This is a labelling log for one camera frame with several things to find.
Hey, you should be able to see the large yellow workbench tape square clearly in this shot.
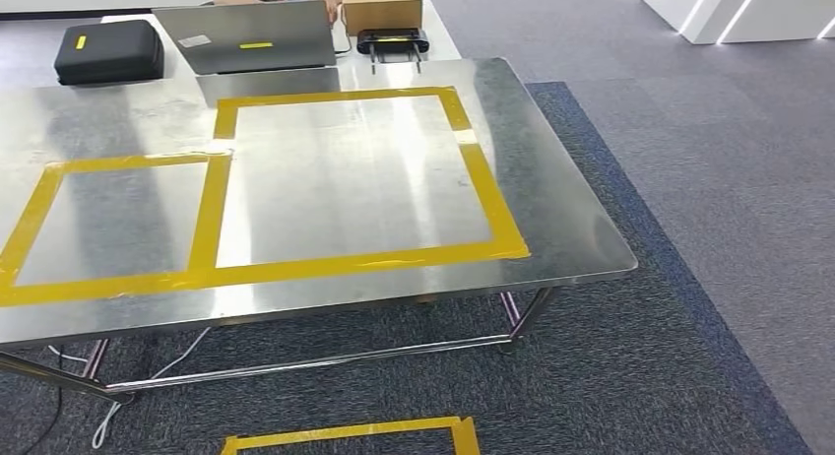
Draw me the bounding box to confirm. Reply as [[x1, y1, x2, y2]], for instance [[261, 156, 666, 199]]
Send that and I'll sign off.
[[187, 86, 532, 291]]

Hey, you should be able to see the silver laptop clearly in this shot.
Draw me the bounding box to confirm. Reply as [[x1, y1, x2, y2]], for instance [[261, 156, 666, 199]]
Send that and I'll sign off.
[[152, 0, 341, 76]]

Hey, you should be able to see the black cable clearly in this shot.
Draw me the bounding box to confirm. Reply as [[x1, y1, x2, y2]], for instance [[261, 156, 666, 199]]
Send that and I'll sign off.
[[19, 346, 67, 455]]

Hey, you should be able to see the black zip case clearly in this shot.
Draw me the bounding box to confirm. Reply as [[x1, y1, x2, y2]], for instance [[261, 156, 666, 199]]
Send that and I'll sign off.
[[53, 19, 165, 87]]

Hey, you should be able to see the white cable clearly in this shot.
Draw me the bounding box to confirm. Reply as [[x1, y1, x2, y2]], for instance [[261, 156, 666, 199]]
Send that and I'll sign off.
[[91, 326, 214, 451], [48, 344, 90, 364]]

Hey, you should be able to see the yellow floor tape square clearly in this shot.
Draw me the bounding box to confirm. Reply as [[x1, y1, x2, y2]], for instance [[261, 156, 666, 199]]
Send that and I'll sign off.
[[220, 415, 482, 455]]

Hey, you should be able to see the white stepped plinth with lights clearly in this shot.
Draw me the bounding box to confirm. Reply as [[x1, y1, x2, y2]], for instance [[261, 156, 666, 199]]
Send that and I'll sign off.
[[630, 0, 835, 46]]

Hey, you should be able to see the brown cardboard box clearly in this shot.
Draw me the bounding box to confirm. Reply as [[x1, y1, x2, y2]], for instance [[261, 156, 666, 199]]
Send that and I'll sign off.
[[340, 0, 424, 37]]

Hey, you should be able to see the stainless steel workbench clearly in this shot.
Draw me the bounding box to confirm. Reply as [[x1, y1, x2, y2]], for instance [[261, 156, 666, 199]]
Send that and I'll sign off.
[[0, 57, 639, 405]]

